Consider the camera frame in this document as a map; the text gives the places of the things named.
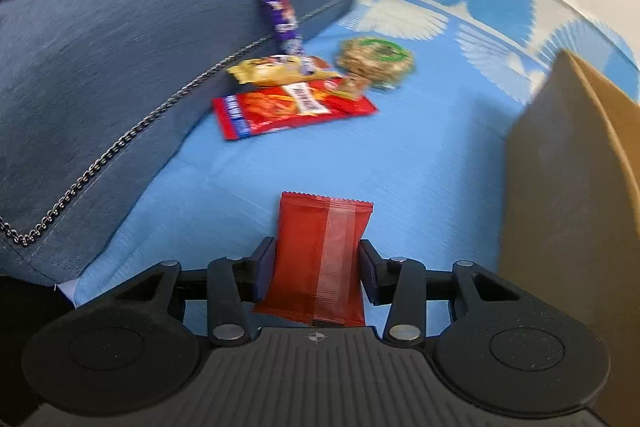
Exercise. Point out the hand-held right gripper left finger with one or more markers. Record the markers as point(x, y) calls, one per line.
point(260, 272)

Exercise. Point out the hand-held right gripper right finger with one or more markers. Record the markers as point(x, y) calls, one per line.
point(370, 272)

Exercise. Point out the plain red snack packet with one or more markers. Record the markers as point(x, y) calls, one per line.
point(305, 257)

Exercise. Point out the large red snack packet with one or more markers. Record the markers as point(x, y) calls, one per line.
point(270, 112)

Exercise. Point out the small brown snack packet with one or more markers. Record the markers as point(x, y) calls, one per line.
point(356, 88)

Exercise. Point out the yellow snack packet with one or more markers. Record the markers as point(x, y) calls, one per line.
point(260, 71)

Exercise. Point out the cardboard box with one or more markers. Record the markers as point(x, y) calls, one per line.
point(565, 207)

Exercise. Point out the round nut cookie packet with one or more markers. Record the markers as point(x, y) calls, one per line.
point(375, 59)

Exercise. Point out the purple chocolate bar wrapper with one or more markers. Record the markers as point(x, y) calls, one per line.
point(280, 14)

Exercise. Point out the blue fan-print cloth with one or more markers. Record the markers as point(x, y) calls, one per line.
point(400, 147)

